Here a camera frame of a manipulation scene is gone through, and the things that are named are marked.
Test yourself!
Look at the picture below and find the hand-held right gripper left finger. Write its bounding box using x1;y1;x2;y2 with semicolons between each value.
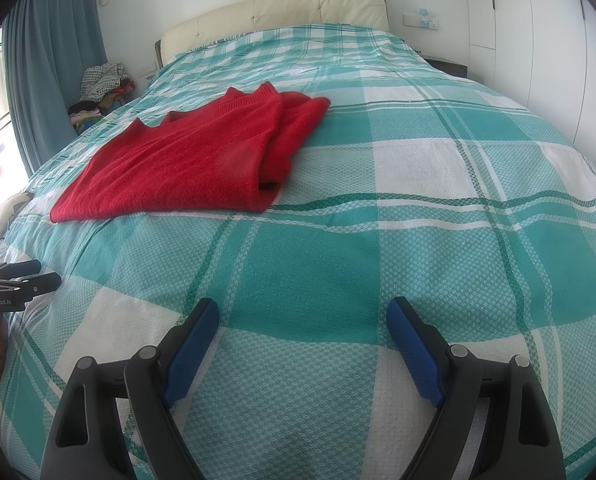
39;297;221;480

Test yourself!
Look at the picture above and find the dark nightstand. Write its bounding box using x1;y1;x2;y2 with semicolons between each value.
420;55;469;80

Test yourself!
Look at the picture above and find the teal plaid blanket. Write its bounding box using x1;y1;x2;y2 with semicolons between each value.
0;22;596;480

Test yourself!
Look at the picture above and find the cream padded headboard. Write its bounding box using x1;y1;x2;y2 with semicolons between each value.
155;0;390;68

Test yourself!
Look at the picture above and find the patterned cream pillow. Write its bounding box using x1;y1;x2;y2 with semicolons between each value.
0;192;35;252

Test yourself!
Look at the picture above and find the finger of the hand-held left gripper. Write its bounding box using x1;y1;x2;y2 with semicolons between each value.
0;260;42;281
0;272;63;306

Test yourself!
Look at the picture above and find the pile of clothes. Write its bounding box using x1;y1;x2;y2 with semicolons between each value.
68;61;138;136

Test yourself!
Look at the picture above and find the red sweater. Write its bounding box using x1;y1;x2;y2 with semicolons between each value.
49;86;331;224

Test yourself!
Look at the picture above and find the blue curtain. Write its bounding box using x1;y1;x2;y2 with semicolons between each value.
2;0;110;177

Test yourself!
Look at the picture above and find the white wall socket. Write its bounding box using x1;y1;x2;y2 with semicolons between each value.
403;7;442;30

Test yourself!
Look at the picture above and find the white wardrobe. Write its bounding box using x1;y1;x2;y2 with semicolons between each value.
460;0;596;153

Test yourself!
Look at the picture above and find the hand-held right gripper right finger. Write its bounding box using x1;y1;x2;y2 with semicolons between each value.
386;296;568;480

